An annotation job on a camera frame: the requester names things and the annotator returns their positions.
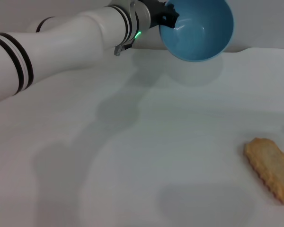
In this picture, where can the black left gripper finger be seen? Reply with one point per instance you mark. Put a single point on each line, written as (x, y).
(171, 17)

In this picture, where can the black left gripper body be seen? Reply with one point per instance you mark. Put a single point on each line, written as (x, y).
(156, 11)

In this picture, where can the blue bowl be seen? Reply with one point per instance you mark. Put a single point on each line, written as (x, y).
(198, 35)

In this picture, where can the toasted bread slice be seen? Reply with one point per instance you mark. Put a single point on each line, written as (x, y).
(272, 168)

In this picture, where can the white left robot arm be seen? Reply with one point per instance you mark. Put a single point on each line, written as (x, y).
(73, 40)

